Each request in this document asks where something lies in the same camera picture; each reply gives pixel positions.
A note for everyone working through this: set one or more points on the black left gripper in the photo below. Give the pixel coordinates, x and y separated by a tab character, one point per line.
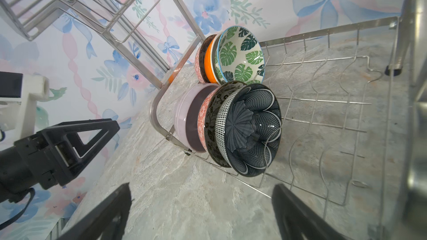
53	156

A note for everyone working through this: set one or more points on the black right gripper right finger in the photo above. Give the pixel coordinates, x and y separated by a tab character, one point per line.
297	221

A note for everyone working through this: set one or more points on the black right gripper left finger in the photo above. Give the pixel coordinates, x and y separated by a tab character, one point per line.
107	221

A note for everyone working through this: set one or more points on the dark blue patterned bowl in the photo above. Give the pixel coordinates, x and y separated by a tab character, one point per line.
248	129

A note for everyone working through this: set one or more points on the stainless steel dish rack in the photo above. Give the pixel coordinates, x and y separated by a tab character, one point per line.
350	77

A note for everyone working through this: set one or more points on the lilac bowl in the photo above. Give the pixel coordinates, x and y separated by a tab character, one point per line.
186	115

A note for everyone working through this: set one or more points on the small patterned dish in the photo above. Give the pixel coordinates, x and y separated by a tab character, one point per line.
207	118

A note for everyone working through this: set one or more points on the white bowl orange outside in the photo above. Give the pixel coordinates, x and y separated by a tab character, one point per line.
209	67

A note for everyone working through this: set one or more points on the green leaf pattern bowl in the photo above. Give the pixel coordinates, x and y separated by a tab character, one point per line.
237	56

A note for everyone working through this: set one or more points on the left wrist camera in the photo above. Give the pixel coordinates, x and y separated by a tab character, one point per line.
20	94

